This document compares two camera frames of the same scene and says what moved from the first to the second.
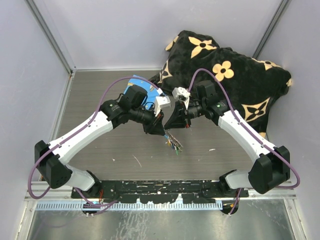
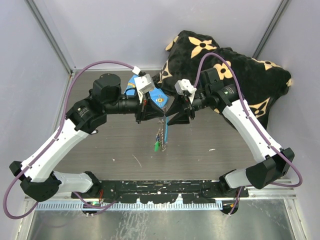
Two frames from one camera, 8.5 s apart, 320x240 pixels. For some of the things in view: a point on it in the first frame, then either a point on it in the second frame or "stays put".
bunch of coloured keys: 172,142 -> 159,143
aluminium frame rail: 62,192 stays put
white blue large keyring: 172,142 -> 164,142
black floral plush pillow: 252,85 stays put
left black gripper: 155,126 -> 148,107
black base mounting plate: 161,191 stays put
